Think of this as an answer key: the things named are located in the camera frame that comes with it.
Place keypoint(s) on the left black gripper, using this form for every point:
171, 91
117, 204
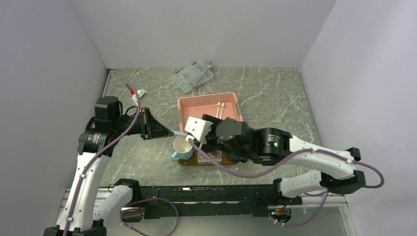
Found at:
150, 127

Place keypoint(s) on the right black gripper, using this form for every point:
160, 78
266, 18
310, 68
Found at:
215, 121

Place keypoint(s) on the light blue toothbrush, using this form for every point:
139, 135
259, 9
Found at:
177, 133

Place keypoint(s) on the light blue mug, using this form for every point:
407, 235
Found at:
183, 150

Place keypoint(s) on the pink plastic basket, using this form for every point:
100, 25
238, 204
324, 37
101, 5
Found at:
196, 106

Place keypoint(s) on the clear acrylic toothbrush holder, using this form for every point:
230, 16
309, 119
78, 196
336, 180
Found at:
208, 156

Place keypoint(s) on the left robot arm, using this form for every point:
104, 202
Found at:
80, 216

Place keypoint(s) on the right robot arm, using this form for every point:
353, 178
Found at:
329, 170

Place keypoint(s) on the oval wooden tray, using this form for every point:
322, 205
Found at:
193, 160

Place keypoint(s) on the white toothbrush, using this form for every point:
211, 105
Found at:
218, 109

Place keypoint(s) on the pink toothbrush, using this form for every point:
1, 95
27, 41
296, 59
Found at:
222, 106

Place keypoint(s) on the silver wrench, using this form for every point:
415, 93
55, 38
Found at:
198, 78

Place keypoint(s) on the clear plastic box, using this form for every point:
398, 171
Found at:
184, 77

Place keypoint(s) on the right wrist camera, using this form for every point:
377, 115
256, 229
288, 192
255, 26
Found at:
197, 129

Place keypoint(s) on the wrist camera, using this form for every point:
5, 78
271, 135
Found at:
141, 93
197, 129

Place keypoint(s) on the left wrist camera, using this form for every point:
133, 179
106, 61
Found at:
141, 93

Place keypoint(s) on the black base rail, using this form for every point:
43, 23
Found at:
256, 200

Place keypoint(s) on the aluminium side rail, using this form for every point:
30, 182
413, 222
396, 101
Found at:
95, 146

